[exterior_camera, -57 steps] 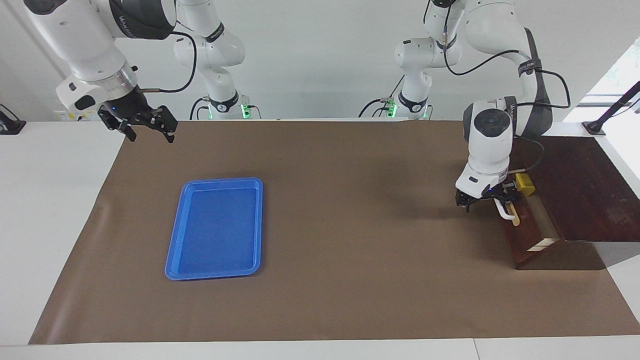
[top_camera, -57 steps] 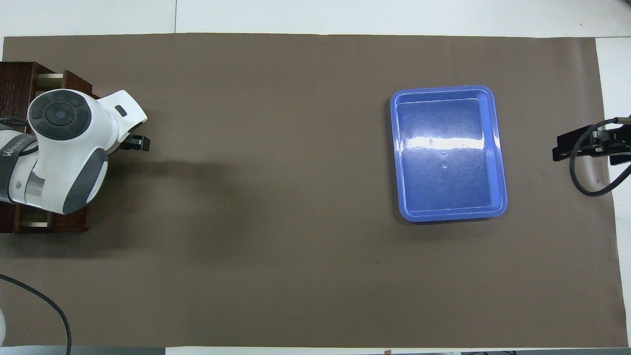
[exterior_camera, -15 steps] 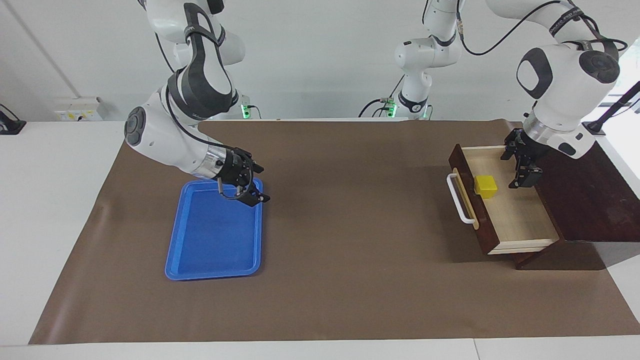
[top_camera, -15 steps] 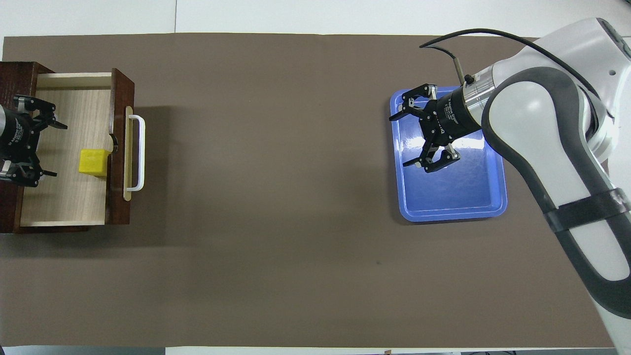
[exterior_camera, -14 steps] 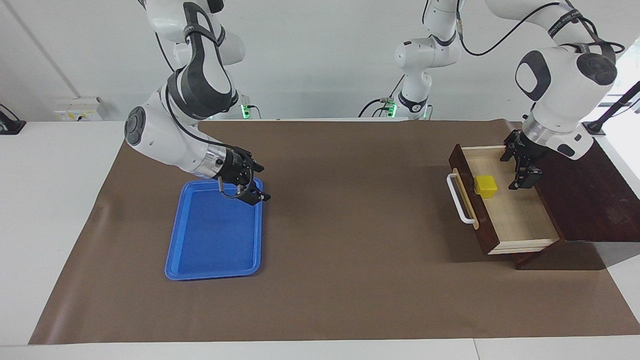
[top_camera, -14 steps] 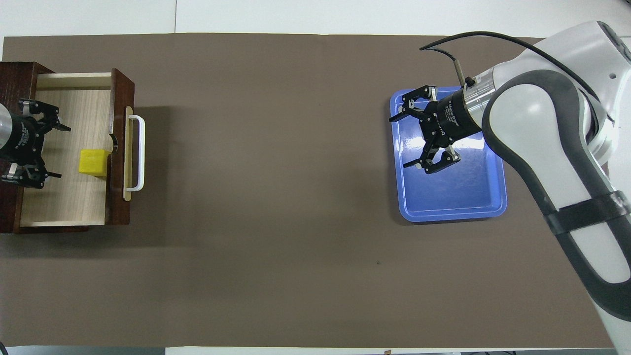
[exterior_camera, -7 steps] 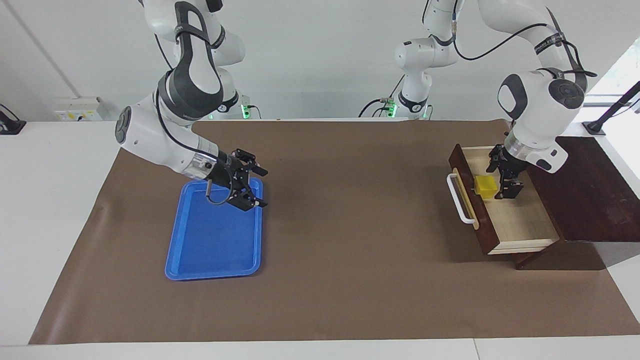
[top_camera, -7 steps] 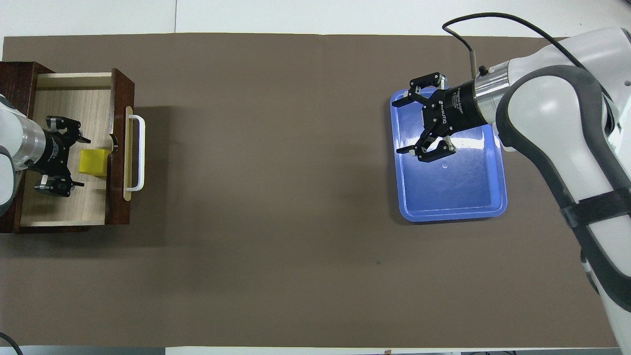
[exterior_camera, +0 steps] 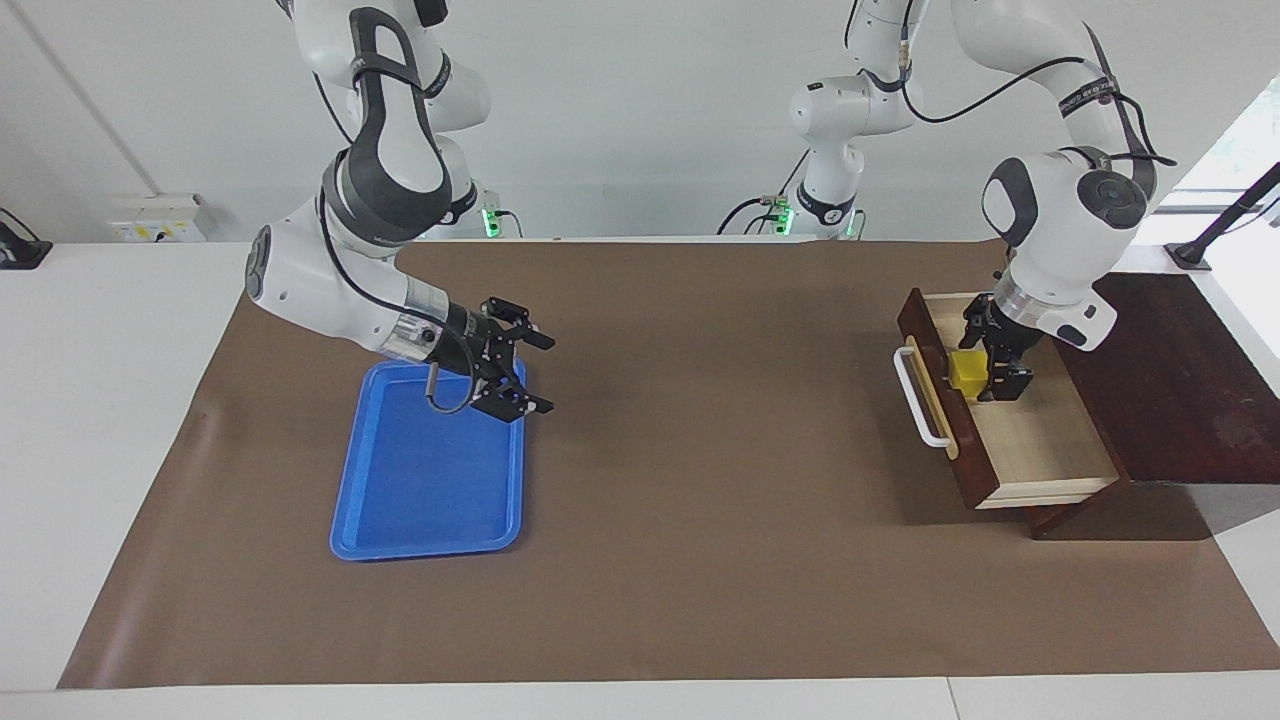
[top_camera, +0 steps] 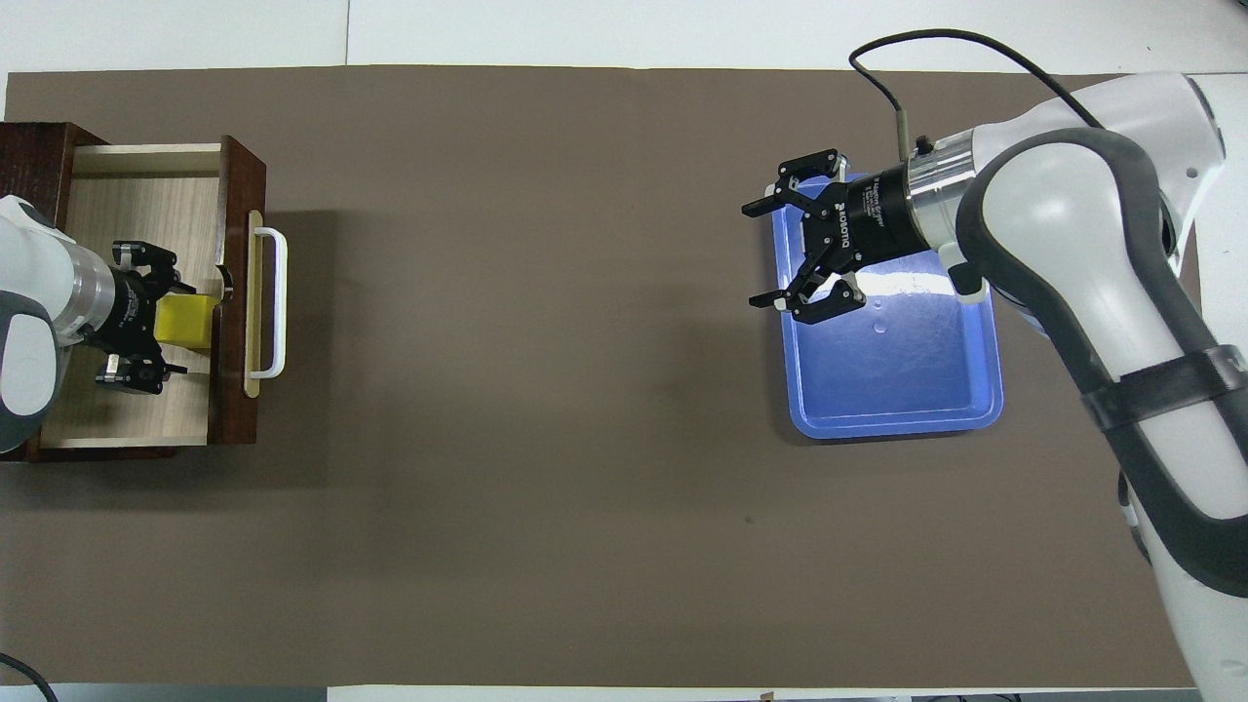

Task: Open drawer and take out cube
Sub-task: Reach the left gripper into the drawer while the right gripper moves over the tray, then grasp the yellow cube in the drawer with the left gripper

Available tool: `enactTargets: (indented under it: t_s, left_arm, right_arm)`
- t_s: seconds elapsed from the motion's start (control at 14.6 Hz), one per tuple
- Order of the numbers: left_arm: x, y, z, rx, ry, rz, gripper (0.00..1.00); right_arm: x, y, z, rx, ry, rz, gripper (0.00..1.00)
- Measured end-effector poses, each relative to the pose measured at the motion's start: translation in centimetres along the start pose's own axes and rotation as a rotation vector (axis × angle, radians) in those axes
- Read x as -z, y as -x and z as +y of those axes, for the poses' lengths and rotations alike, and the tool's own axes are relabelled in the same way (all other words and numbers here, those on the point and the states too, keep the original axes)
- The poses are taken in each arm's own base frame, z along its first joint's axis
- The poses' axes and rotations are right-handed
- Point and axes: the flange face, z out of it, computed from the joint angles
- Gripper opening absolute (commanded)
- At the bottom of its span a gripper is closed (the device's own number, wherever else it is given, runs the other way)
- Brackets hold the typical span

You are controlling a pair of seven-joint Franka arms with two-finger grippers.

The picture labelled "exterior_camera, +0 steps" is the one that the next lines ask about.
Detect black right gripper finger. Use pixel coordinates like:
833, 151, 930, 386
470, 362, 554, 421
483, 297, 556, 351

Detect yellow cube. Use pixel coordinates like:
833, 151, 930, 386
948, 350, 991, 399

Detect dark wooden drawer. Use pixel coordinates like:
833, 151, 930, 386
893, 287, 1121, 511

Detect white drawer handle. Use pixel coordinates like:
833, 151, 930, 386
893, 345, 953, 448

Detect dark wooden drawer cabinet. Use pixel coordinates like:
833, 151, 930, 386
1030, 272, 1280, 541

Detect blue plastic tray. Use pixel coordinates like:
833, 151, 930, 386
329, 360, 528, 562

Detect brown table mat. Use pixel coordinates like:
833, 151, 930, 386
57, 238, 1280, 691

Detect black stand base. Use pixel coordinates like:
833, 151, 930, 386
0, 207, 53, 271

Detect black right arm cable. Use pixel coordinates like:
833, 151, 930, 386
315, 70, 476, 416

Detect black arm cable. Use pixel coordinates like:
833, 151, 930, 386
845, 0, 1176, 166
315, 70, 476, 416

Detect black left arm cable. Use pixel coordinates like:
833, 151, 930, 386
845, 0, 1176, 166

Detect black camera stand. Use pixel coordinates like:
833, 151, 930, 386
1165, 160, 1280, 273

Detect black left base cable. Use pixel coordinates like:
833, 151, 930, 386
715, 150, 813, 237

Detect white wall socket box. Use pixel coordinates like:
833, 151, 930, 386
108, 195, 211, 244

